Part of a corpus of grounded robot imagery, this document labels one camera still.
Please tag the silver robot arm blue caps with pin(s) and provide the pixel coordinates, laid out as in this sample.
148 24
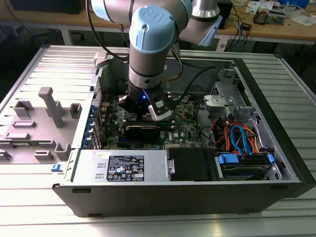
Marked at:
148 56

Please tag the blue expansion slot latch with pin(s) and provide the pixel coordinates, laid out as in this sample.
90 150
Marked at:
88 133
86 143
90 122
92 109

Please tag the black graphics card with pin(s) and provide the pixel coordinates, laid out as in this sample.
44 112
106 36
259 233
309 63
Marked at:
140 133

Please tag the green RAM stick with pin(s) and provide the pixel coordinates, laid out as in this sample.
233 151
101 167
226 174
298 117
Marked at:
163 127

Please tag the round coin battery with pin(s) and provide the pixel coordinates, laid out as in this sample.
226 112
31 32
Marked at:
184 99

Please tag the green motherboard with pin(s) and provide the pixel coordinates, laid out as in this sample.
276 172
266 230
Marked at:
182 118

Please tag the pale grey case latch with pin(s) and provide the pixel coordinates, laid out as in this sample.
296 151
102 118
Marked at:
100 60

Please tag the silver power supply with label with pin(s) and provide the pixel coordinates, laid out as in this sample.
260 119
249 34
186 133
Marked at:
153 168

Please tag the silver metal drive cage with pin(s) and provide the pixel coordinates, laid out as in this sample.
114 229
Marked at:
222 101

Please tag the white printed label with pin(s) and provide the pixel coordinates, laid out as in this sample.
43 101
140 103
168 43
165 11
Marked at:
222 46

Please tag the grey plastic parts rack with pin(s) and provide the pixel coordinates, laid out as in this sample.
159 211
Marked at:
37 133

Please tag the small blue plastic clip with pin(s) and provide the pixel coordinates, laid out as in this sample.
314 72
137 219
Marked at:
56 168

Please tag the black open PC case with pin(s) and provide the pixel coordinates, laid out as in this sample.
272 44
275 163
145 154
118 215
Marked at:
172 200

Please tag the blue disk carrier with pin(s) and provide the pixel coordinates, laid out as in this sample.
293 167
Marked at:
228 158

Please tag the tall black box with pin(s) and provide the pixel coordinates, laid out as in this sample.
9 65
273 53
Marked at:
226 13

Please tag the black hard disk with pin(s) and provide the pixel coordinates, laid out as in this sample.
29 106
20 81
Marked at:
244 170

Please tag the large black case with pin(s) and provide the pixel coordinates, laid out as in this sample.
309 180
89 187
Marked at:
47 6

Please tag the small black box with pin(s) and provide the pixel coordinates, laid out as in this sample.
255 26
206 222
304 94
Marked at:
246 26

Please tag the copper finned heat sink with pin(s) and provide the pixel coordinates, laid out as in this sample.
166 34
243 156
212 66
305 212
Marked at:
261 16

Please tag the white printed card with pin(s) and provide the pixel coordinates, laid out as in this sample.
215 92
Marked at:
254 6

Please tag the wooden desk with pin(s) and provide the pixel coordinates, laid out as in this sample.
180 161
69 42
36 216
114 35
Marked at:
271 28

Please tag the grey metal device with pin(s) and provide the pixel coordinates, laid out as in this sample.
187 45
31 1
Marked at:
276 16

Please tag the white paper sheet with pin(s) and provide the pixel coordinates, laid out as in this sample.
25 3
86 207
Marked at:
302 19

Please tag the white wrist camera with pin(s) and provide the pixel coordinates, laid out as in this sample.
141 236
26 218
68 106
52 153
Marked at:
160 109

